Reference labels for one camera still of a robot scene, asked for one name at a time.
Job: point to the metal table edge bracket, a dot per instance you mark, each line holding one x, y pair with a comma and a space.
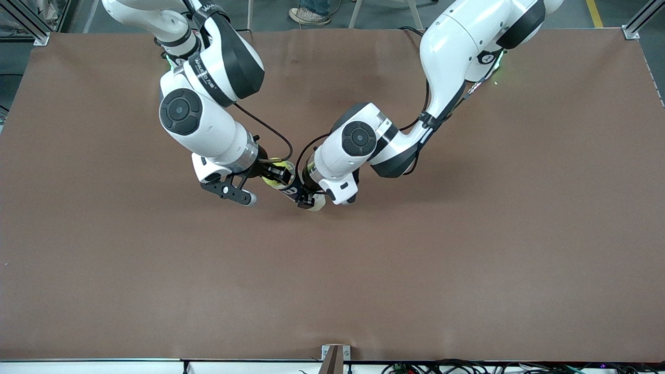
335, 361

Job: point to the paper table cover sheet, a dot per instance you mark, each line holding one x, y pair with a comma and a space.
332, 259

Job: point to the clear tennis ball can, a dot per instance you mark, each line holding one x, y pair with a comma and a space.
292, 194

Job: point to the white table edge rail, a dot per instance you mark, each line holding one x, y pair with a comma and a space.
104, 368

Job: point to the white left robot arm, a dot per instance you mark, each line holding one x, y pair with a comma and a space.
452, 47

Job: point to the blue jeans leg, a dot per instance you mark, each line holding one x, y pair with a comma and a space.
317, 5

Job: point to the white stand leg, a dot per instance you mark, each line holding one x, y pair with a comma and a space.
414, 14
355, 14
250, 15

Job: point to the aluminium frame post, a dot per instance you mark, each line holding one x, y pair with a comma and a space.
636, 26
31, 28

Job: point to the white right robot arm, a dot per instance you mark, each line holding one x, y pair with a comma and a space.
208, 130

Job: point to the grey sneaker shoe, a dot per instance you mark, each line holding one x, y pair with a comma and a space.
309, 17

